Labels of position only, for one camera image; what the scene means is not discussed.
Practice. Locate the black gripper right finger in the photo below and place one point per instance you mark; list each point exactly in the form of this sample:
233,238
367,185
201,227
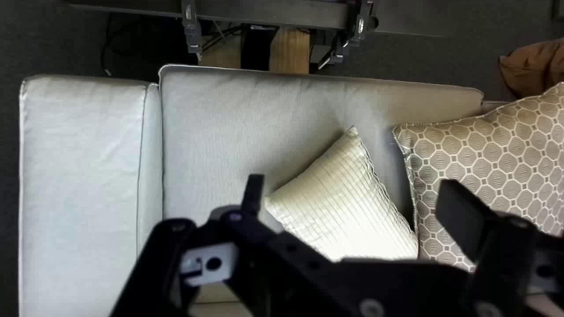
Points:
519,268

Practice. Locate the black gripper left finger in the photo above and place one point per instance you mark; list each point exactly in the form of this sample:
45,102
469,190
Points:
270,273

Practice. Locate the cream ribbed small pillow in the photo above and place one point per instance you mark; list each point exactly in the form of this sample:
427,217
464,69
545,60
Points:
341,208

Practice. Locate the beige geometric patterned pillow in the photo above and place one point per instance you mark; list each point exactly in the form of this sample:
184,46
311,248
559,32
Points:
512,157

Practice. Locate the brown cushion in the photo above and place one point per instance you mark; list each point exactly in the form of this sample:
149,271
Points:
535,67

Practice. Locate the light grey fabric sofa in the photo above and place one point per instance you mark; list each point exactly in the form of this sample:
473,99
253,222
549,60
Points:
103,160

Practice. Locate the wooden table leg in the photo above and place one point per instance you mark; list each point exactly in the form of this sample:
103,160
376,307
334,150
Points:
290,51

